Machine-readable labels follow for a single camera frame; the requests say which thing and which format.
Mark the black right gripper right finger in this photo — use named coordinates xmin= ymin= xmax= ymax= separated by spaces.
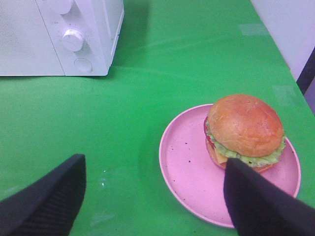
xmin=223 ymin=159 xmax=315 ymax=236

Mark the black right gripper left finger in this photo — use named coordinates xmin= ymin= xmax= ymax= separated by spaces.
xmin=0 ymin=154 xmax=87 ymax=236

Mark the pink round plate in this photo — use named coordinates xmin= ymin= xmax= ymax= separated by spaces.
xmin=158 ymin=103 xmax=302 ymax=229

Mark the burger with lettuce and tomato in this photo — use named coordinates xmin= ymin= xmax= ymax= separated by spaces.
xmin=203 ymin=94 xmax=286 ymax=173

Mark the round microwave door button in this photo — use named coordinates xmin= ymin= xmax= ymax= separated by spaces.
xmin=74 ymin=58 xmax=93 ymax=73

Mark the white microwave door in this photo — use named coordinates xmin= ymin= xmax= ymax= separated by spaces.
xmin=0 ymin=0 xmax=64 ymax=76

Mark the lower white microwave knob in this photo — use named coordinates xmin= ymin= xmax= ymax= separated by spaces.
xmin=62 ymin=29 xmax=84 ymax=52

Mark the white microwave knob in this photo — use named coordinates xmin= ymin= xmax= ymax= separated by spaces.
xmin=62 ymin=29 xmax=84 ymax=52
xmin=53 ymin=0 xmax=74 ymax=14

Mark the white microwave oven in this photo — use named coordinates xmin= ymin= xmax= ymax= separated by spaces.
xmin=0 ymin=0 xmax=125 ymax=77

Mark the upper white microwave knob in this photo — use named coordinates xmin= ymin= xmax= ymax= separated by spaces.
xmin=53 ymin=0 xmax=74 ymax=14

